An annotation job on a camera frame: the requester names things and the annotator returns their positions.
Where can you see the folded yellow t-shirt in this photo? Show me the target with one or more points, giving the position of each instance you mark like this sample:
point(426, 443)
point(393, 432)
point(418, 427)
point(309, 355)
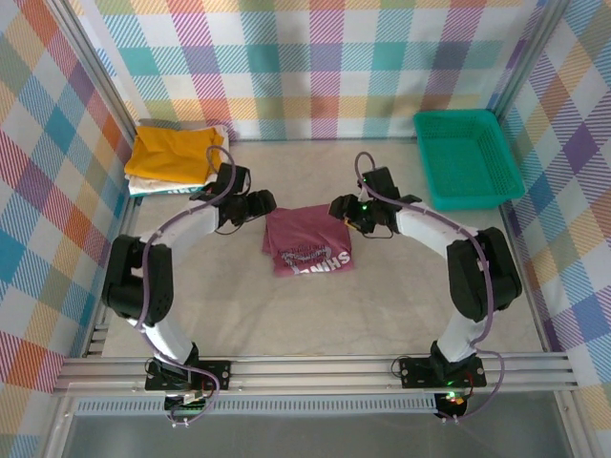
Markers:
point(167, 155)

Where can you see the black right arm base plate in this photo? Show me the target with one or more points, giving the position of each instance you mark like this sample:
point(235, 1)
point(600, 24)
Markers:
point(415, 374)

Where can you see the green plastic basket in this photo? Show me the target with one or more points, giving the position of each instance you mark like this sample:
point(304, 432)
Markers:
point(458, 157)

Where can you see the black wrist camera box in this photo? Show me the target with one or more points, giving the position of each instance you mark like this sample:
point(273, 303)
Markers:
point(235, 179)
point(381, 181)

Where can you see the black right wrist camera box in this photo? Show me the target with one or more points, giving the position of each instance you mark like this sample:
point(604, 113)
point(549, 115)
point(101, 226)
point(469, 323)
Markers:
point(381, 181)

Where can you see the stack of folded clothes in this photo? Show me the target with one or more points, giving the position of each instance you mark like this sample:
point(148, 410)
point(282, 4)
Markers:
point(143, 187)

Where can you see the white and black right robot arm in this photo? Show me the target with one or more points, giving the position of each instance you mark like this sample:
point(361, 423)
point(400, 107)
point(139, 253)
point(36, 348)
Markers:
point(482, 276)

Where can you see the aluminium frame post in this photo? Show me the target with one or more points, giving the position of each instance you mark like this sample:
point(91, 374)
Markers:
point(95, 67)
point(530, 57)

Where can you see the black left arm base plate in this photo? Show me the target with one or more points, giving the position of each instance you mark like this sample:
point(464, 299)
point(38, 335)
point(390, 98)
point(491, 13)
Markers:
point(215, 374)

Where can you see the aluminium side rail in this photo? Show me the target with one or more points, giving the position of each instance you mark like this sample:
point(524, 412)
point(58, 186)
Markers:
point(102, 329)

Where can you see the long aluminium base rail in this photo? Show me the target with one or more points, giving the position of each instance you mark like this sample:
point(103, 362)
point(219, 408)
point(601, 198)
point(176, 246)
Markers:
point(310, 372)

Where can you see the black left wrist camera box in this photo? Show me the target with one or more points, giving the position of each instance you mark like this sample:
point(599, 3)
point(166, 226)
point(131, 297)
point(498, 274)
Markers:
point(235, 179)

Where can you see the maroon t-shirt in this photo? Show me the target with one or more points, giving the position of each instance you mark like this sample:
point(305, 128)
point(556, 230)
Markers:
point(305, 234)

